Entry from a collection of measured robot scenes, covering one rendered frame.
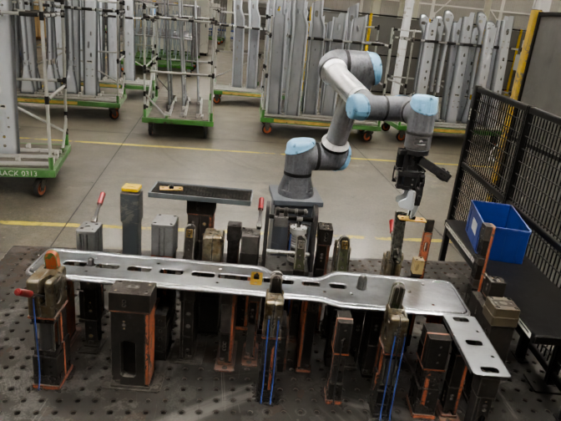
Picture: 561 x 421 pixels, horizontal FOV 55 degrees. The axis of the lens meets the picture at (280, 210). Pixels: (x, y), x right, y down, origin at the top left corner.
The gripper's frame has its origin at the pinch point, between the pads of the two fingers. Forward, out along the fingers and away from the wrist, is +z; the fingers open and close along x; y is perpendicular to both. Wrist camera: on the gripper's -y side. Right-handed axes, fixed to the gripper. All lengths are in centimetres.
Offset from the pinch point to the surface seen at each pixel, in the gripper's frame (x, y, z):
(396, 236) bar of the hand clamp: -15.0, 0.0, 14.3
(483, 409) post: 40, -16, 39
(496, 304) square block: 14.4, -24.9, 21.4
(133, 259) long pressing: -7, 88, 25
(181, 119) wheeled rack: -593, 177, 97
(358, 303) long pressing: 10.1, 14.7, 26.7
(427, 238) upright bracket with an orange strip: -15.0, -10.5, 14.0
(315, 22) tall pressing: -725, -5, -43
